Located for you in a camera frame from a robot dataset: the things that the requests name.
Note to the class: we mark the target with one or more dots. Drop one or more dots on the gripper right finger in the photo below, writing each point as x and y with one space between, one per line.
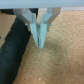
44 30

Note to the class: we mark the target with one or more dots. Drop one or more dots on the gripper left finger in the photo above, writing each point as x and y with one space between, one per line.
35 30

